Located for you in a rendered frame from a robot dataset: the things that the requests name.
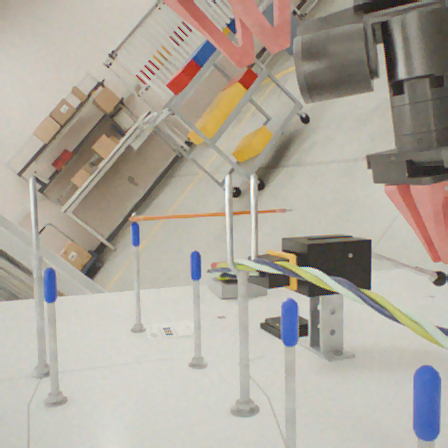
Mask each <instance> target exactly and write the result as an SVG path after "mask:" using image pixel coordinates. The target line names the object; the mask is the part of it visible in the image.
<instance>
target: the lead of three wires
mask: <svg viewBox="0 0 448 448"><path fill-rule="evenodd" d="M234 262H235V264H236V268H237V270H242V271H243V267H242V266H243V265H242V259H237V260H234ZM210 272H211V273H212V274H211V275H210V276H211V277H215V276H216V278H217V279H219V280H224V279H229V278H232V279H237V273H234V272H233V271H232V270H231V269H230V268H229V266H228V264H227V263H219V264H218V265H217V266H216V268H211V269H210ZM255 275H259V273H258V272H255V271H251V272H249V277H253V276H255Z"/></svg>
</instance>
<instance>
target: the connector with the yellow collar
mask: <svg viewBox="0 0 448 448"><path fill-rule="evenodd" d="M284 253H289V254H293V255H296V266H297V267H299V268H305V255H302V254H298V253H294V252H292V253H291V252H284ZM258 259H266V260H269V261H272V262H288V263H289V259H287V258H283V257H279V256H275V255H271V254H263V255H258ZM255 272H258V273H259V275H255V276H253V277H249V278H248V282H250V283H253V284H256V285H259V286H261V287H264V288H267V289H274V288H280V287H286V286H290V276H286V275H284V274H275V273H268V272H264V271H260V270H257V271H255ZM299 284H305V280H302V279H298V278H296V285H299Z"/></svg>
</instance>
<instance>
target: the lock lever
mask: <svg viewBox="0 0 448 448"><path fill-rule="evenodd" d="M372 258H373V259H376V260H378V261H381V262H383V263H386V264H389V265H392V266H394V267H397V268H400V269H403V270H406V271H409V272H412V273H414V274H417V275H420V276H423V277H426V278H428V280H429V281H431V282H434V281H435V280H437V278H438V276H437V274H436V273H435V272H434V271H431V272H427V271H424V270H421V269H418V268H416V267H413V266H410V265H407V264H404V263H402V262H399V261H396V260H393V259H390V258H388V257H385V256H382V255H380V254H377V253H375V252H373V251H372Z"/></svg>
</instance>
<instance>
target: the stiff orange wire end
mask: <svg viewBox="0 0 448 448"><path fill-rule="evenodd" d="M286 211H293V209H285V208H276V209H265V210H258V214H265V213H276V214H279V213H285V212H286ZM248 214H251V210H246V211H233V215H248ZM214 216H226V212H211V213H194V214H176V215H158V216H140V217H129V220H130V221H148V220H165V219H181V218H198V217H214Z"/></svg>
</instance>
